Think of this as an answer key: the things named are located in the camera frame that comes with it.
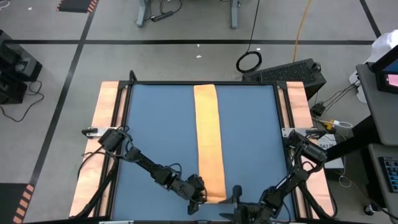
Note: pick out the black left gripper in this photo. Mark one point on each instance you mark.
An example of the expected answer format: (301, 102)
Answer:
(194, 189)

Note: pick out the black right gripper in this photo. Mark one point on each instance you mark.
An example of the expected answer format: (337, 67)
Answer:
(248, 213)

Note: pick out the yellow orange waffle towel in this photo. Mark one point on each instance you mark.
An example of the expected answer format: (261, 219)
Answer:
(210, 140)

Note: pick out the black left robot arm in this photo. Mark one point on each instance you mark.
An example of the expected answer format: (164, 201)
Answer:
(149, 166)

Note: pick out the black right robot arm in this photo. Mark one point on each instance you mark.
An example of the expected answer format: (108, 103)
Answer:
(308, 149)

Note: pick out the white labelled box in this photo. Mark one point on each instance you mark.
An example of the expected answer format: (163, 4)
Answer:
(331, 143)

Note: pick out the wooden table side board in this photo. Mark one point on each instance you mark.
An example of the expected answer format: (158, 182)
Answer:
(107, 102)
(297, 99)

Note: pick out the black power adapter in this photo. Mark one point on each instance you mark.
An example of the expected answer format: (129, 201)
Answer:
(317, 110)

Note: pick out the black caster wheel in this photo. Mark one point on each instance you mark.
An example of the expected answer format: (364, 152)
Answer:
(369, 210)

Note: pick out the black desk support beam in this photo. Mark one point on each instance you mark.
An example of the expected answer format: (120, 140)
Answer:
(354, 140)

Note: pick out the black perforated computer tower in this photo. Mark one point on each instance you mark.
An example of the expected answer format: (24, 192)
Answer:
(286, 74)

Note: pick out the grey desk top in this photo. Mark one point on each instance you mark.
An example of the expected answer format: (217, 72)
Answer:
(393, 205)
(382, 118)

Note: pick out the black keyboard blue keys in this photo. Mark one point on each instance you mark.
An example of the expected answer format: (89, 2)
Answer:
(390, 174)

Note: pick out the black power strip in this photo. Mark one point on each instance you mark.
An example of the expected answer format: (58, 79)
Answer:
(161, 16)

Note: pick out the black mat orange striped edges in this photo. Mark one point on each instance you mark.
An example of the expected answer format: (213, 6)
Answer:
(9, 202)
(74, 5)

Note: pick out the black framed screen device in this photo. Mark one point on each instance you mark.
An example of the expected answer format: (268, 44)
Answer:
(381, 84)

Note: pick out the black equipment case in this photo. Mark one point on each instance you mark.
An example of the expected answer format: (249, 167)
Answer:
(12, 91)
(18, 59)

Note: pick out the white rounded object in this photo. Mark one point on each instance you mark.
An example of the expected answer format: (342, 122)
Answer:
(384, 46)

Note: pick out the black aluminium table frame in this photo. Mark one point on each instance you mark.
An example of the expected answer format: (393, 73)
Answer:
(161, 83)

